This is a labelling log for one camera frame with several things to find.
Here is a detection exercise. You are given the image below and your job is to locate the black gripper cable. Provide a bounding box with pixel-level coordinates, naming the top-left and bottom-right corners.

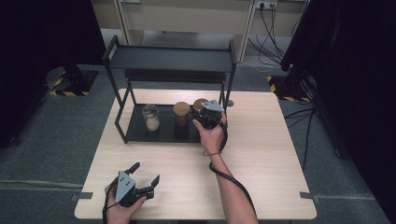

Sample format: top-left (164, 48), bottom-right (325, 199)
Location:
top-left (102, 176), bottom-right (120, 224)
top-left (208, 122), bottom-right (259, 220)

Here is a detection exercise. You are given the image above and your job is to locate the glass jar with wooden lid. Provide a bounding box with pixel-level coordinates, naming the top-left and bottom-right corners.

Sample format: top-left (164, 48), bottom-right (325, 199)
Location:
top-left (173, 101), bottom-right (191, 127)
top-left (192, 98), bottom-right (210, 115)

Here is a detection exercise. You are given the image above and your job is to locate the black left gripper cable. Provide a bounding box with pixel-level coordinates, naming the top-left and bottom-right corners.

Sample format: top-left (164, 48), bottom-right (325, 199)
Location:
top-left (102, 176), bottom-right (120, 224)

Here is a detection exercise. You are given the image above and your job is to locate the black floor cable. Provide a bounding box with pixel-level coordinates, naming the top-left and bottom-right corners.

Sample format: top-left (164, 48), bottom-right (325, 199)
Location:
top-left (284, 106), bottom-right (316, 172)

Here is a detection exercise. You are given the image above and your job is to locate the plastic-wrapped glass jar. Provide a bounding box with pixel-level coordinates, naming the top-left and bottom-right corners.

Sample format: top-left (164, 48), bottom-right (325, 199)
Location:
top-left (141, 104), bottom-right (161, 132)

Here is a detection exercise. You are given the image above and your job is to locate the white power strip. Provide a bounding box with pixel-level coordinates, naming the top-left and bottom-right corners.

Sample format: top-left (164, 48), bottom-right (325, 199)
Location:
top-left (255, 0), bottom-right (278, 9)

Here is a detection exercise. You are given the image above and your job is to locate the black power cable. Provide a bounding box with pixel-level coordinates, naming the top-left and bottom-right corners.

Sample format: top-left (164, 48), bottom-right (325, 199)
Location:
top-left (259, 6), bottom-right (285, 60)
top-left (247, 34), bottom-right (283, 68)

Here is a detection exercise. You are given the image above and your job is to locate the person's right hand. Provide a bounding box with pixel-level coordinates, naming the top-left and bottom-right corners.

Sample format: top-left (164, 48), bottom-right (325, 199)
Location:
top-left (191, 112), bottom-right (228, 156)

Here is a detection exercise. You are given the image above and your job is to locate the striped black stand base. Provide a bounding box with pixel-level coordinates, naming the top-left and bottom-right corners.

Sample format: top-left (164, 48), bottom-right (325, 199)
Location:
top-left (266, 74), bottom-right (312, 103)
top-left (49, 64), bottom-right (99, 97)

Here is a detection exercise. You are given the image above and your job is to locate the black metal shelf rack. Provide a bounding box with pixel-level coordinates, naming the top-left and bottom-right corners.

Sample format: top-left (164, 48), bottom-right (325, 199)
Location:
top-left (102, 35), bottom-right (237, 145)

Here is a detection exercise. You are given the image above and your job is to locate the white desk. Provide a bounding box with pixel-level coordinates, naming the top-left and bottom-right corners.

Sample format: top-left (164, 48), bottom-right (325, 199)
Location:
top-left (90, 0), bottom-right (309, 63)

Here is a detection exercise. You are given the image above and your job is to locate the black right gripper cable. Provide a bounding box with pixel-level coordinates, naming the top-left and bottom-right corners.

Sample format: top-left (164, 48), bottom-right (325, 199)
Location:
top-left (208, 122), bottom-right (259, 220)

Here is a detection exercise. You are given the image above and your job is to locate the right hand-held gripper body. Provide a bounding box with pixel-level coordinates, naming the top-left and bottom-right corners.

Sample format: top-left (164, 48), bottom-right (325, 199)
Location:
top-left (193, 99), bottom-right (226, 130)

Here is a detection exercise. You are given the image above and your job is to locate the black curtain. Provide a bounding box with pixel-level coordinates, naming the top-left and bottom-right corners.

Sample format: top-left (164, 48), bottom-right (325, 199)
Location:
top-left (279, 0), bottom-right (396, 224)

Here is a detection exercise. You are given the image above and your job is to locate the person's left hand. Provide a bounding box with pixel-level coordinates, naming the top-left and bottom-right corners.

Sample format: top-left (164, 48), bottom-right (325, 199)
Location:
top-left (104, 183), bottom-right (148, 224)

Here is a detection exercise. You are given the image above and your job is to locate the grey table bracket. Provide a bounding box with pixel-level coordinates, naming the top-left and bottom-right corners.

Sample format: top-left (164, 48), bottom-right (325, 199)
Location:
top-left (299, 191), bottom-right (321, 203)
top-left (70, 191), bottom-right (93, 202)

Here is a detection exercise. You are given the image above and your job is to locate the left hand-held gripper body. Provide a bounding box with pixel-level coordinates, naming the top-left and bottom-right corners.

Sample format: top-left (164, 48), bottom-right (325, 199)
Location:
top-left (110, 170), bottom-right (156, 208)

